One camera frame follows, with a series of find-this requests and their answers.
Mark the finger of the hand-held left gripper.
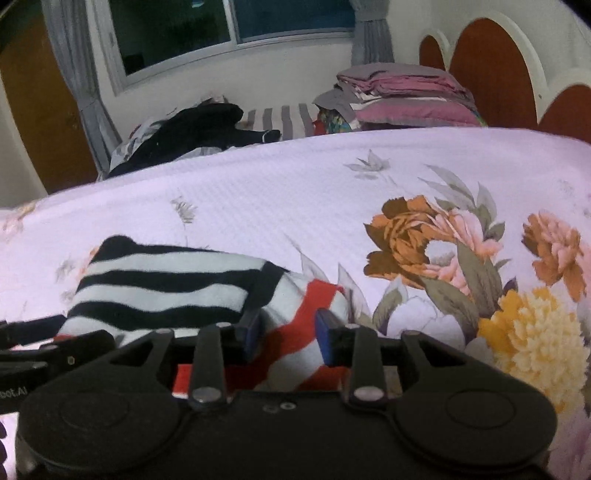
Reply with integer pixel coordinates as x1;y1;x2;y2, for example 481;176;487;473
0;315;68;349
0;330;116;374

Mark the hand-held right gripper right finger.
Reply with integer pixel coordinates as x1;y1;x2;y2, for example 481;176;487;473
315;308;446;411

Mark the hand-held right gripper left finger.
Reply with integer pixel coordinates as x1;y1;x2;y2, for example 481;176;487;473
111;308;265;411

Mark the white black red striped garment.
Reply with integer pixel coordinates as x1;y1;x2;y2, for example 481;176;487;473
55;235;352;398

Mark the pink floral bed blanket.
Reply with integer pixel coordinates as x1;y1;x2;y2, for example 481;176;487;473
0;127;591;480

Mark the white patterned cloth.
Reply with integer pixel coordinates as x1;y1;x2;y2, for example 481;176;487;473
110;115;176;174

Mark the black clothing pile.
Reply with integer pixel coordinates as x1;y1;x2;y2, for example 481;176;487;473
108;102;282;178

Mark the colourful patterned cloth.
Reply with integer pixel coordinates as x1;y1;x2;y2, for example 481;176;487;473
316;108;365;134

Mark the brown wooden door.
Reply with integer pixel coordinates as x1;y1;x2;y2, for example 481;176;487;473
0;0;100;195

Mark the grey white striped sheet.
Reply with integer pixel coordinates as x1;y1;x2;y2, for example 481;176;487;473
235;104;324;141

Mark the stack of folded pink bedding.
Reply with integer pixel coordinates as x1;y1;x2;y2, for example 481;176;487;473
314;64;488;134

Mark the long grey curtain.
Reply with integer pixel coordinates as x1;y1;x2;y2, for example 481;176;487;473
39;0;123;174

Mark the short grey curtain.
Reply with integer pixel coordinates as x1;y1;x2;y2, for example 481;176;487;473
348;0;395;65

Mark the white framed sliding window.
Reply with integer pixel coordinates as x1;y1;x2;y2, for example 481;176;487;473
88;0;358;95

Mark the white and brown arched headboard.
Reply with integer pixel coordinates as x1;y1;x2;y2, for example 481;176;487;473
418;9;591;144

